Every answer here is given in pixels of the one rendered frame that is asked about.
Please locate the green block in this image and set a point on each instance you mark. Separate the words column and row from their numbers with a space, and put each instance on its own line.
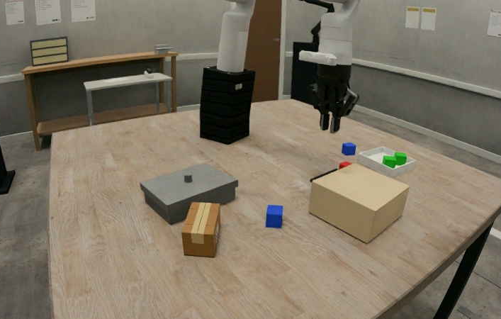
column 401, row 158
column 389, row 161

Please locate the blue block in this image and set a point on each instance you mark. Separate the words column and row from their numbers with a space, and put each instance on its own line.
column 348, row 148
column 274, row 216

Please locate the brown cardboard box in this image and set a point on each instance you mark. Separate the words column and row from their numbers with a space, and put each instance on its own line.
column 201, row 230

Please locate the red block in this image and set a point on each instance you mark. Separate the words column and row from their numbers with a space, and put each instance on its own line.
column 344, row 164

